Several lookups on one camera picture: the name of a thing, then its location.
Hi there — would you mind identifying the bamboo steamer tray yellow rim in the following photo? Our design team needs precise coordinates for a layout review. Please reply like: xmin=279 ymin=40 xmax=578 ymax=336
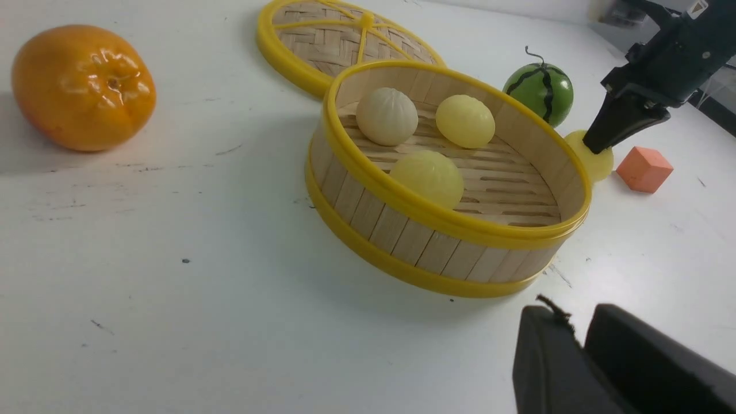
xmin=305 ymin=60 xmax=592 ymax=298

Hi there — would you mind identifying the orange plastic tangerine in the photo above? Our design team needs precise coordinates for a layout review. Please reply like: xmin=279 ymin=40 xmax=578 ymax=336
xmin=11 ymin=24 xmax=157 ymax=152

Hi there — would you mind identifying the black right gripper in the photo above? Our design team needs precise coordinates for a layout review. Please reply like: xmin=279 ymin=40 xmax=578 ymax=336
xmin=583 ymin=1 xmax=735 ymax=154

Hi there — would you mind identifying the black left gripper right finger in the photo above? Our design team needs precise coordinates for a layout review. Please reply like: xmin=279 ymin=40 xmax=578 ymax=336
xmin=584 ymin=304 xmax=735 ymax=413

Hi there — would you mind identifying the white bun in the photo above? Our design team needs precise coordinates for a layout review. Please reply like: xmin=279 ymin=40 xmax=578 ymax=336
xmin=355 ymin=87 xmax=419 ymax=147

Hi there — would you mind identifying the woven bamboo steamer lid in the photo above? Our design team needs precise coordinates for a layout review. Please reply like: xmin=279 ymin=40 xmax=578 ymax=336
xmin=256 ymin=1 xmax=444 ymax=98

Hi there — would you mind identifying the yellow bun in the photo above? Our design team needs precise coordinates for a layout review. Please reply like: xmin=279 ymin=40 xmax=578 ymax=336
xmin=563 ymin=129 xmax=614 ymax=184
xmin=435 ymin=95 xmax=495 ymax=149
xmin=389 ymin=150 xmax=465 ymax=210

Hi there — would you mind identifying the orange foam cube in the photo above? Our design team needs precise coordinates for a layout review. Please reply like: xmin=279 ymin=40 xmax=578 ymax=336
xmin=615 ymin=146 xmax=674 ymax=194

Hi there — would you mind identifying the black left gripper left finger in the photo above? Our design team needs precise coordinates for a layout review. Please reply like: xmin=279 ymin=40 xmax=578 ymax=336
xmin=512 ymin=294 xmax=627 ymax=413

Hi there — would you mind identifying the green toy watermelon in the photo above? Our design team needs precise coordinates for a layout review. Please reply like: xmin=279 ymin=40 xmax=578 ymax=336
xmin=503 ymin=45 xmax=574 ymax=128

